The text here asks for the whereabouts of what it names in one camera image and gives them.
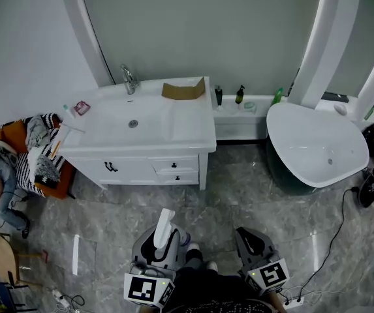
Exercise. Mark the gray crumpled cloth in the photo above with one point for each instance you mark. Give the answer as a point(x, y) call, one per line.
point(36, 132)

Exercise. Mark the blue chair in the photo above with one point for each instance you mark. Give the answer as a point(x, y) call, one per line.
point(0, 297)

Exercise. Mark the white bathtub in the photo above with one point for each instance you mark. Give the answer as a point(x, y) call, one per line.
point(310, 135)

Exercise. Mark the pink packet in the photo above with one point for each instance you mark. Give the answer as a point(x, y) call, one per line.
point(82, 108)

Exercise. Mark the white spray bottle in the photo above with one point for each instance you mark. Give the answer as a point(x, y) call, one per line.
point(164, 227)

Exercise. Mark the black flat tray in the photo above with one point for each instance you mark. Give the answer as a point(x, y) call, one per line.
point(335, 96)

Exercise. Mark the black backpack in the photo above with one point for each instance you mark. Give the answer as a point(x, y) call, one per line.
point(372, 139)

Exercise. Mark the person's black printed shirt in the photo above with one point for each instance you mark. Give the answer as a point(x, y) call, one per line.
point(212, 292)

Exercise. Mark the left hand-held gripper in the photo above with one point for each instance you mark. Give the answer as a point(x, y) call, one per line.
point(144, 289)

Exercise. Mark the chrome faucet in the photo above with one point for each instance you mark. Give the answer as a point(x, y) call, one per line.
point(128, 78)

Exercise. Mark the person's right forearm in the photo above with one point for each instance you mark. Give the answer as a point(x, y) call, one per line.
point(278, 303)

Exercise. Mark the brown cardboard piece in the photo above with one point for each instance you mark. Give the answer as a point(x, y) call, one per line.
point(181, 90)

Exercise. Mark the green soap dish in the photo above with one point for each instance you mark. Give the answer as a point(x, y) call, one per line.
point(249, 105)

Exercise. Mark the metal sink drain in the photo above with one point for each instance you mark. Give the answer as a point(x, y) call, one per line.
point(133, 123)

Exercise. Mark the person's white shoe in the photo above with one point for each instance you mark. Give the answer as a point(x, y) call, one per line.
point(212, 266)
point(193, 247)

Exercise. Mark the white squeegee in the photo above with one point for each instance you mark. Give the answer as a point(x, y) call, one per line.
point(70, 129)

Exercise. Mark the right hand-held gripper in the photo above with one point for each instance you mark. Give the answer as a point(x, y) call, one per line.
point(270, 274)

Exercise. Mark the white sink table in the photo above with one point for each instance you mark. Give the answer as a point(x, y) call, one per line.
point(190, 122)

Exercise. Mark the green plastic bottle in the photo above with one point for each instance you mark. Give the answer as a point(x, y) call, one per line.
point(277, 97)

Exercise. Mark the person's dark trousers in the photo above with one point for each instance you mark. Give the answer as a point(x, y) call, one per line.
point(193, 259)

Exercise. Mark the white power strip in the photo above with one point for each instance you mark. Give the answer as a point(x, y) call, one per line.
point(293, 301)
point(61, 299)

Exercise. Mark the black bag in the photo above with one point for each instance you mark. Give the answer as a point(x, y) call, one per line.
point(369, 187)

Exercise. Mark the orange chair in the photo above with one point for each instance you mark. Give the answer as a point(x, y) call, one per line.
point(12, 135)

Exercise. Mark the olive pump bottle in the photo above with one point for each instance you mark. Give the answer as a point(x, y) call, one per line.
point(239, 96)

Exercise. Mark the white tube green cap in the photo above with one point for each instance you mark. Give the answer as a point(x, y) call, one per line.
point(68, 111)

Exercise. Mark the white ledge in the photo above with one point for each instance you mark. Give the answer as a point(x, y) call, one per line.
point(239, 122)

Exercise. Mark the black pump bottle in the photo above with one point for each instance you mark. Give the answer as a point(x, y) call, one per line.
point(218, 95)

